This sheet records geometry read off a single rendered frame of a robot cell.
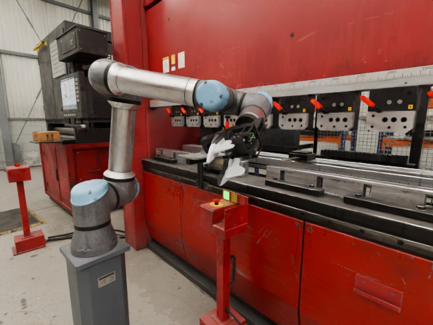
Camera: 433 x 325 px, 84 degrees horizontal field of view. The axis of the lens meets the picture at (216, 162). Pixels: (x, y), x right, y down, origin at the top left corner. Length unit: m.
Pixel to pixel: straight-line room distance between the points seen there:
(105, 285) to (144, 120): 1.59
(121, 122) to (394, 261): 1.09
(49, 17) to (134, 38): 6.36
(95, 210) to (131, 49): 1.68
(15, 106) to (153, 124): 5.97
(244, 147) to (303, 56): 0.78
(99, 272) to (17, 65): 7.46
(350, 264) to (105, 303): 0.94
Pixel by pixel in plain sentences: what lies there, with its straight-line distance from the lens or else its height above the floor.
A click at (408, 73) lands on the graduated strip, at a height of 1.38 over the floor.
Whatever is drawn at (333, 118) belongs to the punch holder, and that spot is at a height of 1.23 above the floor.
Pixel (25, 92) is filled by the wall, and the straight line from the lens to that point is 8.09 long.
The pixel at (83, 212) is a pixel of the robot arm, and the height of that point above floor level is 0.92.
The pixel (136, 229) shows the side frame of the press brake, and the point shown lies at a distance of 2.46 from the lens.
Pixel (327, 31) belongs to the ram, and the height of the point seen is 1.59.
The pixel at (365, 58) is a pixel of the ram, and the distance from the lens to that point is 1.18.
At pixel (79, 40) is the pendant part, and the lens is 2.36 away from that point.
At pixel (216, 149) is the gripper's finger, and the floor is 1.15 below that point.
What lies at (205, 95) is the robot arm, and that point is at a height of 1.28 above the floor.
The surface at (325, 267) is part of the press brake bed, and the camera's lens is 1.24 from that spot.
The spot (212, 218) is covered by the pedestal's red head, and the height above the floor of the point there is 0.74.
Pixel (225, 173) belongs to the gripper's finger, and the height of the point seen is 1.09.
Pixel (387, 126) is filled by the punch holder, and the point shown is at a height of 1.20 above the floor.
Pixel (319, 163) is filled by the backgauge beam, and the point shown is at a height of 0.97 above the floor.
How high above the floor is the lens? 1.22
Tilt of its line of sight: 10 degrees down
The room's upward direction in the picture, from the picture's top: straight up
